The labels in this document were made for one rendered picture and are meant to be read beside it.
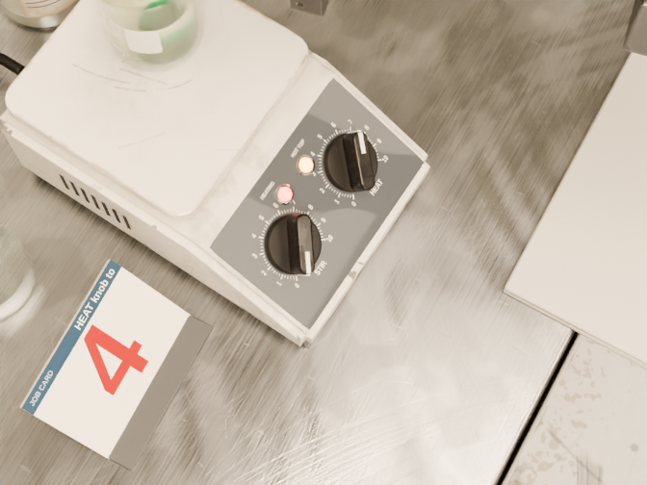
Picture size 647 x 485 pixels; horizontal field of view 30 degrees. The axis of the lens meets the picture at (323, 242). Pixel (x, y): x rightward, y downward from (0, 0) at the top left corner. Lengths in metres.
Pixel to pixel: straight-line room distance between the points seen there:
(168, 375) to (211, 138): 0.14
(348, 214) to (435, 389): 0.11
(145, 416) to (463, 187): 0.22
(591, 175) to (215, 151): 0.22
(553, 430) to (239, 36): 0.27
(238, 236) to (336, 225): 0.06
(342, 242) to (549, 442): 0.16
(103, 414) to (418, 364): 0.17
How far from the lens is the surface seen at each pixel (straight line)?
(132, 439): 0.67
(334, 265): 0.65
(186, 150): 0.62
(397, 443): 0.67
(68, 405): 0.65
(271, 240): 0.63
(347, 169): 0.65
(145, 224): 0.64
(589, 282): 0.69
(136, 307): 0.66
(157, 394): 0.67
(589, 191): 0.71
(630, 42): 0.48
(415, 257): 0.69
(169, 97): 0.63
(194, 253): 0.63
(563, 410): 0.68
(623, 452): 0.69
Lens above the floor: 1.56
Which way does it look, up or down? 72 degrees down
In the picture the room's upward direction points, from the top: 4 degrees clockwise
